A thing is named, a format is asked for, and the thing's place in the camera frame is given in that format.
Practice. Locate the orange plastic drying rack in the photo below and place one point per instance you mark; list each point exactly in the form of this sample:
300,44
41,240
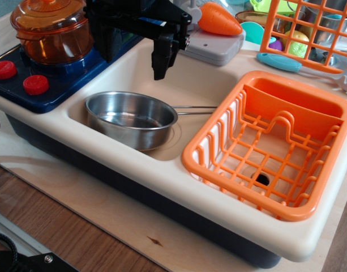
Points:
271,144

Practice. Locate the yellow toy vegetable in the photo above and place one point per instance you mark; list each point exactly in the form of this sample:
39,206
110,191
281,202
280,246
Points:
297,48

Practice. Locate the orange grid basket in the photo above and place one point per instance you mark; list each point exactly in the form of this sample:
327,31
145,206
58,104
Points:
274,28

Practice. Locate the stainless steel pan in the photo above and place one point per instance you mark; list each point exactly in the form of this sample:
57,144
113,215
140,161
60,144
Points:
136,120

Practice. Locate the red stove knob left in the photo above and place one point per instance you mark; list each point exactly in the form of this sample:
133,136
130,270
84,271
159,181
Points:
7,70

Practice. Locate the purple toy piece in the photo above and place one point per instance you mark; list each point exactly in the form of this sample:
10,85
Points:
275,43

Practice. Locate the teal plastic plate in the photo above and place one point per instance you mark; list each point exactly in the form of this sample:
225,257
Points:
254,32

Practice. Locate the red stove knob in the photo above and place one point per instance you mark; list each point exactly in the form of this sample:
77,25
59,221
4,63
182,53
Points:
36,85
7,70

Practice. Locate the black bracket with screw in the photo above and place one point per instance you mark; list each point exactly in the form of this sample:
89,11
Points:
41,262

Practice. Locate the stainless steel pot background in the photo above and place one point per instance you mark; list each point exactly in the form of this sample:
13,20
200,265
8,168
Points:
325,24

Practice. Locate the teal handled grey spatula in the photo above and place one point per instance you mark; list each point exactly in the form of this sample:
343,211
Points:
288,64

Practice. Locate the cream toy sink unit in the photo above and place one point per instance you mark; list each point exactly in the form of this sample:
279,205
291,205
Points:
158,179

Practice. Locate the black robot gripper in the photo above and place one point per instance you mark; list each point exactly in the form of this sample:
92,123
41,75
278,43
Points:
161,21

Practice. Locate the orange toy carrot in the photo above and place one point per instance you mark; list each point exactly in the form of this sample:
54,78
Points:
217,20

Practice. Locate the blue toy stove top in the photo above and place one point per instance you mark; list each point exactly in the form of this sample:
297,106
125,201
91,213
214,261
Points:
64,79

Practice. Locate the red stove knob right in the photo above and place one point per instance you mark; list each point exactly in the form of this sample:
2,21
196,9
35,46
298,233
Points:
36,85

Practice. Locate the grey toy faucet base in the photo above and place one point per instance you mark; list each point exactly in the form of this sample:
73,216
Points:
208,47

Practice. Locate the orange transparent pot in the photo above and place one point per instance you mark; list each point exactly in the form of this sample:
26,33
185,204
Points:
52,32

